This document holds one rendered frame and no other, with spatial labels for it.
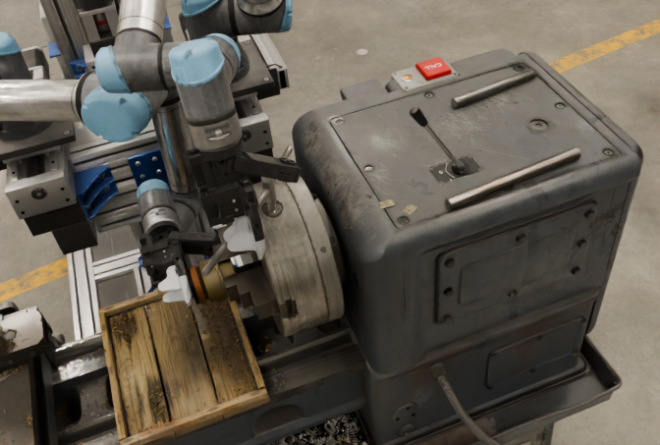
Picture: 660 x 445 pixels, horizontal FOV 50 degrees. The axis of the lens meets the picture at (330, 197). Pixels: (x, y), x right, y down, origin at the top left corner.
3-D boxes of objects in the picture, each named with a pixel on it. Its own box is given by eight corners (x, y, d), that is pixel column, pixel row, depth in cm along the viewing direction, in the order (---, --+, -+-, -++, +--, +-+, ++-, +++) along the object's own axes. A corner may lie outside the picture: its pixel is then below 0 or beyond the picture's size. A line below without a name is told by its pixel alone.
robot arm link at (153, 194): (174, 197, 168) (164, 171, 162) (182, 229, 160) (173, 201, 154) (140, 207, 166) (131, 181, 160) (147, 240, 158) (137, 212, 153)
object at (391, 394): (487, 346, 252) (509, 162, 192) (565, 466, 219) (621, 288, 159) (329, 406, 240) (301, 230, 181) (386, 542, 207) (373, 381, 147)
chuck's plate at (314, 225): (298, 234, 169) (286, 140, 145) (347, 344, 150) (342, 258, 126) (284, 238, 168) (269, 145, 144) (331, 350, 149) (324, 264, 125)
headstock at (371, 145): (509, 162, 192) (523, 35, 165) (621, 288, 159) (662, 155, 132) (302, 229, 181) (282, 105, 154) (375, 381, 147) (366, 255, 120)
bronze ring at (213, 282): (225, 241, 143) (180, 255, 142) (237, 275, 137) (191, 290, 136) (233, 269, 150) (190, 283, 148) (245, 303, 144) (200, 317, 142)
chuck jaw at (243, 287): (275, 258, 141) (293, 296, 132) (280, 277, 144) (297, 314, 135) (222, 276, 139) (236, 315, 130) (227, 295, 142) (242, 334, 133)
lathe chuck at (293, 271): (284, 238, 168) (269, 145, 144) (331, 350, 149) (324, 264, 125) (247, 250, 166) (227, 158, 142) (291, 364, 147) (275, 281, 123)
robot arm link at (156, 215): (181, 227, 159) (172, 200, 154) (185, 241, 156) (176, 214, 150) (147, 237, 158) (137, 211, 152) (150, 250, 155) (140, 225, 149)
